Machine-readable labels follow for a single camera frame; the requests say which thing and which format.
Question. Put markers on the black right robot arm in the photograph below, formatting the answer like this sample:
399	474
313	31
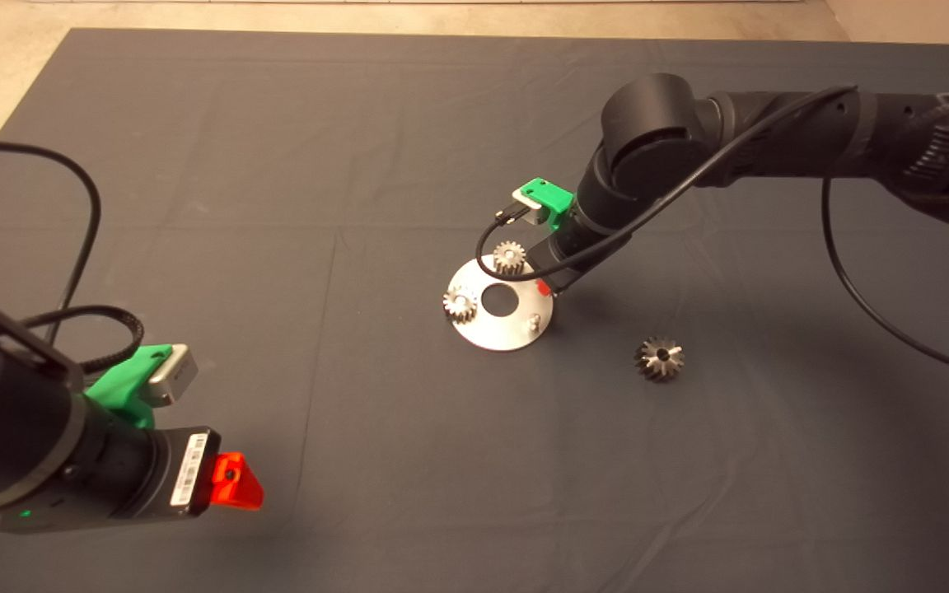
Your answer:
656	123

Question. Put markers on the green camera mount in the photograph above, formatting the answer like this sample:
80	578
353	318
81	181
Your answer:
553	198
116	387

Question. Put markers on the round steel plate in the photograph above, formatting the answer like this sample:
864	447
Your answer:
507	333

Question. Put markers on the dark grey table cloth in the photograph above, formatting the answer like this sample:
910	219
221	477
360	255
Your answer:
359	165

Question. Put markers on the dark bevel gear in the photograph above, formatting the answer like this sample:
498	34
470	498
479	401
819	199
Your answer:
652	362

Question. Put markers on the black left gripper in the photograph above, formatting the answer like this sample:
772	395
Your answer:
182	469

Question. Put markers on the small steel spur gear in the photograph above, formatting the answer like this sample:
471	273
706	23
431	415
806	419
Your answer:
510	257
460	306

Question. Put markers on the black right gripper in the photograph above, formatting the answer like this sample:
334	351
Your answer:
577	257

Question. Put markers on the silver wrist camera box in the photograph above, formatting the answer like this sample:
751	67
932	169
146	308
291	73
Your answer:
528	210
174	375

